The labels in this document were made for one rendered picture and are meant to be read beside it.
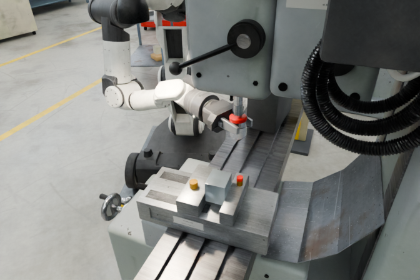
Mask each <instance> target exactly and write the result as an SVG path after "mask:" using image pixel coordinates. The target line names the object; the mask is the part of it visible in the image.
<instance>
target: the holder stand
mask: <svg viewBox="0 0 420 280"><path fill-rule="evenodd" d="M291 103H292V98H288V97H281V96H276V95H274V94H273V93H271V94H270V95H269V96H268V97H267V98H266V99H263V100H255V99H247V117H249V118H251V119H252V120H253V125H252V126H251V127H249V126H247V128H252V129H257V130H260V131H264V132H267V133H271V134H275V133H276V131H277V130H278V128H279V127H280V125H281V124H282V122H283V121H284V119H285V117H286V116H287V115H288V113H289V111H290V110H291Z"/></svg>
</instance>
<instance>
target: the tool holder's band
mask: <svg viewBox="0 0 420 280"><path fill-rule="evenodd" d="M229 120H230V121H231V122H232V123H235V124H241V123H245V122H246V121H247V116H246V115H245V114H243V115H242V117H240V118H236V117H234V115H233V114H231V115H230V116H229Z"/></svg>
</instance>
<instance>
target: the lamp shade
mask: <svg viewBox="0 0 420 280"><path fill-rule="evenodd" d="M116 10H117V17H118V21H119V23H123V24H138V23H144V22H147V21H149V20H150V18H149V8H148V5H147V2H146V0H117V8H116Z"/></svg>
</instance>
